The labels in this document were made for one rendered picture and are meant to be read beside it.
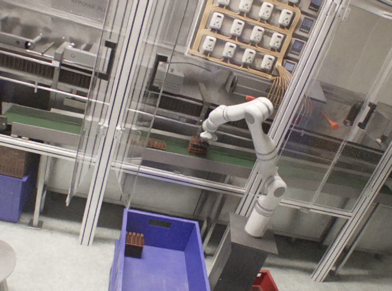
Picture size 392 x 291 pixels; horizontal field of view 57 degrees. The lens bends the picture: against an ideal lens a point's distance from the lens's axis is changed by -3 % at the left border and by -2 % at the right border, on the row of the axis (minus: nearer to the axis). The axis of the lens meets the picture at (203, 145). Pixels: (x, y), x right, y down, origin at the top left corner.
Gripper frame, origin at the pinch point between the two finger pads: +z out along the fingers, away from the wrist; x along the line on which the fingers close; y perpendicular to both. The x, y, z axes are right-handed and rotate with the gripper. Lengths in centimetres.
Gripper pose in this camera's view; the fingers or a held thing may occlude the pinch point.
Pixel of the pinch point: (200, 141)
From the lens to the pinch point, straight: 211.8
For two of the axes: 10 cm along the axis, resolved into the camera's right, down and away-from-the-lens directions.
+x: -9.6, -2.0, -2.1
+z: -2.7, 2.9, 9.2
